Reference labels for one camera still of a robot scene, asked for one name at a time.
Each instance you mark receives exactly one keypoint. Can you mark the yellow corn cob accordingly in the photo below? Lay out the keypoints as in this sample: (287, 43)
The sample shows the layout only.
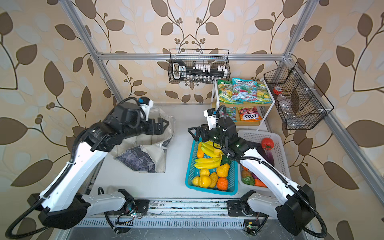
(214, 179)

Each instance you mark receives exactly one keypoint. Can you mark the red tomato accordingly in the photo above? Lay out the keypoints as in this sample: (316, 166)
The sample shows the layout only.
(267, 144)

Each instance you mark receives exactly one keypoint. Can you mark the green snack bag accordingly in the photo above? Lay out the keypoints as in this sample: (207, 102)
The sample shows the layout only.
(225, 89)
(263, 96)

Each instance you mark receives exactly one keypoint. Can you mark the green snack bag left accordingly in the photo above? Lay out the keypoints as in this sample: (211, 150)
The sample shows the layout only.
(225, 89)

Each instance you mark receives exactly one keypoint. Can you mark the teal red snack bag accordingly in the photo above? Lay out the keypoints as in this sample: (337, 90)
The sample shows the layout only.
(244, 90)

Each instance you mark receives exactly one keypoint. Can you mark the yellow pear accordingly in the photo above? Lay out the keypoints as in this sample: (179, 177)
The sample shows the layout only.
(223, 171)

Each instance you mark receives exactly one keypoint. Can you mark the lower teal snack bag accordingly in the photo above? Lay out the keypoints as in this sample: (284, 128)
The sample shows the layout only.
(231, 113)

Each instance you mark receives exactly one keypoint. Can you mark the green snack bag right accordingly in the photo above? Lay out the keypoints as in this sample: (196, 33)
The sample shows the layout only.
(263, 96)

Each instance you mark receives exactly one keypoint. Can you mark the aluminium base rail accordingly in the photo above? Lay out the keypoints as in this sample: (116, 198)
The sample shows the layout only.
(180, 213)

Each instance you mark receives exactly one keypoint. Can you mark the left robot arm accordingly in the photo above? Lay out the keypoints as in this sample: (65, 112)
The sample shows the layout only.
(61, 206)

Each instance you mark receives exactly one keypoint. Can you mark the black wire basket back wall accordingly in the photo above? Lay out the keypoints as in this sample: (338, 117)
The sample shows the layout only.
(200, 55)

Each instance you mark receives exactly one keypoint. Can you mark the yellow round fruit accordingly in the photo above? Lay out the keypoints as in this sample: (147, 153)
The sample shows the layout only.
(196, 181)

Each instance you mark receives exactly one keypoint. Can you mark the black wire basket wall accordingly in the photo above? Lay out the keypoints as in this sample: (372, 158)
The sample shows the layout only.
(200, 55)
(310, 105)

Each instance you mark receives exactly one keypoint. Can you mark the yellow bell pepper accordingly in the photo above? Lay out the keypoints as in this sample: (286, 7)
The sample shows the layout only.
(205, 181)

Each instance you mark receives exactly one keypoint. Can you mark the teal plastic basket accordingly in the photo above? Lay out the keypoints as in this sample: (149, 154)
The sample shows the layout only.
(194, 172)

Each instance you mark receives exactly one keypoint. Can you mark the banana bunch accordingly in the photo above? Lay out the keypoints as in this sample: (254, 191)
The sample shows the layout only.
(211, 151)
(210, 163)

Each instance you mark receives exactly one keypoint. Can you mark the orange tangerine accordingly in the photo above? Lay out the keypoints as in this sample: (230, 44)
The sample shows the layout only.
(222, 184)

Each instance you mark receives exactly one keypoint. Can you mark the purple eggplant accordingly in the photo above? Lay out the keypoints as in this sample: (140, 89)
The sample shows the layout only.
(270, 157)

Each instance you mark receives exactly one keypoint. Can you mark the black wire basket right wall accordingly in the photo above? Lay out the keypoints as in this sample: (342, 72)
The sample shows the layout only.
(310, 105)

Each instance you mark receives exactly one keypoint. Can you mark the orange carrot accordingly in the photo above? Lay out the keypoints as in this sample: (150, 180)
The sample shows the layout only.
(259, 183)

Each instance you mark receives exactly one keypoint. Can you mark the yellow lemon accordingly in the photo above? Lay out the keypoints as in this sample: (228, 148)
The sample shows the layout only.
(204, 172)

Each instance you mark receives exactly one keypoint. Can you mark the white plastic basket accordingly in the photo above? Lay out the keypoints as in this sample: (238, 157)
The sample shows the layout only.
(276, 157)

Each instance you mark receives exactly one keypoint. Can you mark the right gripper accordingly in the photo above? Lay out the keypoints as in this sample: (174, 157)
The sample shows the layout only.
(205, 129)

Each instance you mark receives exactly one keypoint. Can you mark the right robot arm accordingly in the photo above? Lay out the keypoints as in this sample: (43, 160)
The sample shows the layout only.
(293, 205)

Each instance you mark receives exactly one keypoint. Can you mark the orange Fox's candy bag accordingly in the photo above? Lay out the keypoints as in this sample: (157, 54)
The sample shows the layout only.
(250, 114)

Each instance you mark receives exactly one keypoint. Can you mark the plastic bottle red cap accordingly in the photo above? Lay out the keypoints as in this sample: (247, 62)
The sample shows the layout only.
(285, 102)

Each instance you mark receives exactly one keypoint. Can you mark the lower banana bunch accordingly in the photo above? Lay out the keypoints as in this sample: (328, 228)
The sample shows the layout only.
(210, 163)

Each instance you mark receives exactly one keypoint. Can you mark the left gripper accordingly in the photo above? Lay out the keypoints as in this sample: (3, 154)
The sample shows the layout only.
(160, 129)

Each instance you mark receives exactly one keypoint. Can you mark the cream canvas grocery bag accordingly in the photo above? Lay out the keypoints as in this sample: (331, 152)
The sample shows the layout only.
(144, 153)

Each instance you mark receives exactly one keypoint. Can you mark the upper banana bunch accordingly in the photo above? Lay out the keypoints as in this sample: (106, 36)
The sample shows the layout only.
(211, 151)

